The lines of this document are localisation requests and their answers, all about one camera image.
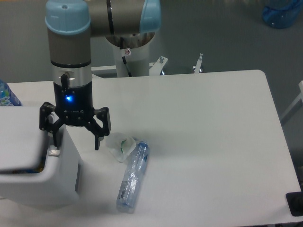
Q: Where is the large blue water jug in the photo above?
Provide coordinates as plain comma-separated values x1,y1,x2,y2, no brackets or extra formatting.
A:
262,0,303,29

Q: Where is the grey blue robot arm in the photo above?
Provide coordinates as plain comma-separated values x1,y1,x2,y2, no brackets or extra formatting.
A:
39,0,161,149

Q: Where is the blue labelled drink bottle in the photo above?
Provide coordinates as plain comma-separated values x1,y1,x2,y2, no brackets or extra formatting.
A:
0,80,22,106

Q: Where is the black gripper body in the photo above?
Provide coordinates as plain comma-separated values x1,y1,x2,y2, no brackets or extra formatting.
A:
53,82,94,127

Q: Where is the black device at table edge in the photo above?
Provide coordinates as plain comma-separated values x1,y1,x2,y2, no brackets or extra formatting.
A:
286,192,303,217

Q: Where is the white pedestal base frame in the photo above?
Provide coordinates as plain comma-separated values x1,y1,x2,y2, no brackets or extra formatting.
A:
91,53,204,78

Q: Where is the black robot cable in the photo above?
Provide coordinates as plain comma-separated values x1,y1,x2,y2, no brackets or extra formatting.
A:
119,36,133,78

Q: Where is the white furniture frame at right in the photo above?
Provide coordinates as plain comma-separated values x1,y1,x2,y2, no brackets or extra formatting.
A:
280,81,303,126

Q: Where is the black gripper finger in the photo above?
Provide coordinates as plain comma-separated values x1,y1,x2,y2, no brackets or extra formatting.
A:
84,107,111,150
39,102,63,147

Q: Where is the crushed clear plastic bottle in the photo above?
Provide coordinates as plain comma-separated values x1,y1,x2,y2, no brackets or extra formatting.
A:
116,141,150,213

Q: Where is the crumpled white plastic wrapper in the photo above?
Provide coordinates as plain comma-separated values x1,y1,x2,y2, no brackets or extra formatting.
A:
106,132,136,163

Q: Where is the white push-lid trash can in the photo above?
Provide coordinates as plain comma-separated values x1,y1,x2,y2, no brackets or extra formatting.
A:
0,106,83,205

